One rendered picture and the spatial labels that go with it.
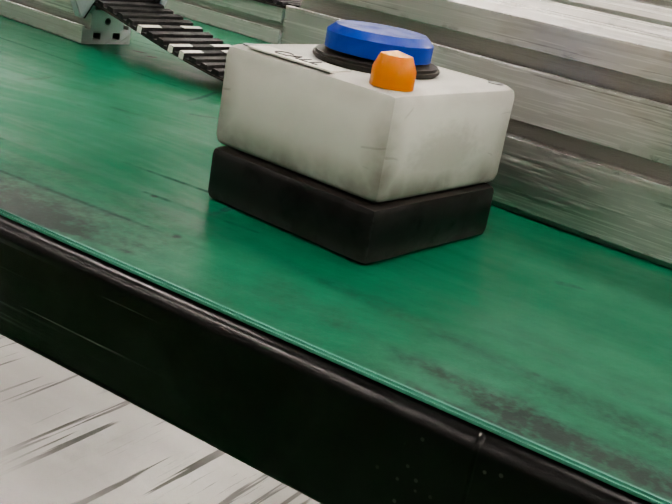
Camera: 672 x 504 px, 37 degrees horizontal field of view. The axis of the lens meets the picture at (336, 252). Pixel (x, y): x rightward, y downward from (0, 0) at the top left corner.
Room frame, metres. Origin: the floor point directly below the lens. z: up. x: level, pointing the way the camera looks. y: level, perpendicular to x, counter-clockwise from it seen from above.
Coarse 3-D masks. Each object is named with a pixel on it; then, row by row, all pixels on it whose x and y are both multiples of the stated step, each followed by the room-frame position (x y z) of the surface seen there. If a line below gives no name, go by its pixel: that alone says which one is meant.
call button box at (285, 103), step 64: (256, 64) 0.36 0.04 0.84; (320, 64) 0.35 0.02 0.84; (256, 128) 0.35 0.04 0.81; (320, 128) 0.34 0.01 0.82; (384, 128) 0.32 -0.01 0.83; (448, 128) 0.35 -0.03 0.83; (256, 192) 0.35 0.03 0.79; (320, 192) 0.33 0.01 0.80; (384, 192) 0.32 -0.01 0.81; (448, 192) 0.36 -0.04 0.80; (384, 256) 0.33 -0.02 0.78
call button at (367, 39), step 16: (336, 32) 0.36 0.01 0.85; (352, 32) 0.36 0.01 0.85; (368, 32) 0.36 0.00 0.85; (384, 32) 0.36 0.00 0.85; (400, 32) 0.37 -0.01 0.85; (416, 32) 0.39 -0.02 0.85; (336, 48) 0.36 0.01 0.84; (352, 48) 0.36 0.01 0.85; (368, 48) 0.36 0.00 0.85; (384, 48) 0.36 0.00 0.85; (400, 48) 0.36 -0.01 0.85; (416, 48) 0.36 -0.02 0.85; (432, 48) 0.37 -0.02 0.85; (416, 64) 0.36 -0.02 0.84
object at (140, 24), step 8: (128, 24) 0.62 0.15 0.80; (136, 24) 0.62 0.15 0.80; (144, 24) 0.63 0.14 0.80; (152, 24) 0.63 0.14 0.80; (160, 24) 0.64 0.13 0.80; (168, 24) 0.64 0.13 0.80; (176, 24) 0.65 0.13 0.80; (184, 24) 0.65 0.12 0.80; (192, 24) 0.66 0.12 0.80; (144, 32) 0.61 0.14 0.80
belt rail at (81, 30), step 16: (0, 0) 0.71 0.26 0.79; (16, 0) 0.71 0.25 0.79; (32, 0) 0.70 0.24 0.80; (48, 0) 0.68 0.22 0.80; (64, 0) 0.67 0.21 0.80; (16, 16) 0.70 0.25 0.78; (32, 16) 0.69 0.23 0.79; (48, 16) 0.68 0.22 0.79; (64, 16) 0.68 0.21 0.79; (96, 16) 0.66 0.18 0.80; (112, 16) 0.67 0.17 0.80; (64, 32) 0.67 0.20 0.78; (80, 32) 0.66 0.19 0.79; (96, 32) 0.66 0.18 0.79; (112, 32) 0.67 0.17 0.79; (128, 32) 0.69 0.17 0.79
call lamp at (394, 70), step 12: (384, 60) 0.33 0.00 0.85; (396, 60) 0.33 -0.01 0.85; (408, 60) 0.33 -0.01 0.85; (372, 72) 0.33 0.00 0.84; (384, 72) 0.33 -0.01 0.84; (396, 72) 0.33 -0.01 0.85; (408, 72) 0.33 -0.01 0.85; (372, 84) 0.33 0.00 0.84; (384, 84) 0.33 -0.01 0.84; (396, 84) 0.33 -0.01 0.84; (408, 84) 0.33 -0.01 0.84
